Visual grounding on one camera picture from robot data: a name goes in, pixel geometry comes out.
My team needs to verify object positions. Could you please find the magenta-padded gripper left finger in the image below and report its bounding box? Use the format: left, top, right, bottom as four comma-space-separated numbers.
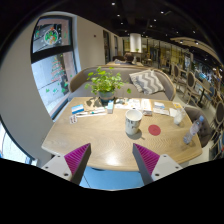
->
41, 143, 92, 185

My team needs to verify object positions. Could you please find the grey upholstered sofa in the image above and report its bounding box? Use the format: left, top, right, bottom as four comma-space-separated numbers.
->
68, 64, 177, 102

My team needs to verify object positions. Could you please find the small light blue box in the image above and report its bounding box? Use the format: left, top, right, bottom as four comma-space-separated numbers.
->
106, 100, 115, 115

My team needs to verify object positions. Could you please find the cream tissue box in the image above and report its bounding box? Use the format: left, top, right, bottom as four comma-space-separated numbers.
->
140, 98, 154, 117

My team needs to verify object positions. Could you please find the window with colourful stickers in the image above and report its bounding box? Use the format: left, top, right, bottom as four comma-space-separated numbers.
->
30, 14, 78, 119

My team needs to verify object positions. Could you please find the flat round red coaster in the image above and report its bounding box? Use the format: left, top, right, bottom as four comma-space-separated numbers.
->
147, 124, 162, 137

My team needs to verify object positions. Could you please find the white paper with pen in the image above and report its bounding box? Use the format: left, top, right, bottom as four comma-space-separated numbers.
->
75, 107, 108, 118

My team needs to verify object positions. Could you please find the white printed leaflet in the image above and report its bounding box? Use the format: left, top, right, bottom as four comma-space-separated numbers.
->
114, 97, 143, 111

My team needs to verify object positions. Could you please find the blue white card box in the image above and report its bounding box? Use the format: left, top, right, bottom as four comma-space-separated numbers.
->
71, 104, 85, 115

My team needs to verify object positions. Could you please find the group of dining chairs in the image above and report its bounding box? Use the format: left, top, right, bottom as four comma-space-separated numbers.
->
169, 61, 224, 158

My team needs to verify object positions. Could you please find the white printed mug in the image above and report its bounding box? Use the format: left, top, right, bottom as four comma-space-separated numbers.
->
124, 108, 144, 136

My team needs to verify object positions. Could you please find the white printed booklet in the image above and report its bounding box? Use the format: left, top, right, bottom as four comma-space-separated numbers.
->
153, 101, 170, 116

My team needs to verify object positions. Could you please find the grey tufted armchair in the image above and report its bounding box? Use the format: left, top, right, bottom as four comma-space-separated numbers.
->
183, 105, 213, 148

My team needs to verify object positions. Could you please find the group of ceiling lights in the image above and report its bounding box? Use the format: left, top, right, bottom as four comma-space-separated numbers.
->
109, 1, 201, 44

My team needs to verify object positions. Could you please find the green potted plant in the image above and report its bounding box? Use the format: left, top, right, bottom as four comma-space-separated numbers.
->
84, 66, 133, 104

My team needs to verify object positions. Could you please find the person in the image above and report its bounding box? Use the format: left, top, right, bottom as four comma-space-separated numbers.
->
114, 52, 136, 65

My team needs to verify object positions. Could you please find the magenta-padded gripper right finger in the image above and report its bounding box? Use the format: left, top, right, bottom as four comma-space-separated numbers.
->
132, 143, 184, 186

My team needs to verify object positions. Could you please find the grey white chevron cushion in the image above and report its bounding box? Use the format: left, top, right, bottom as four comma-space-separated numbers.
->
128, 69, 166, 96

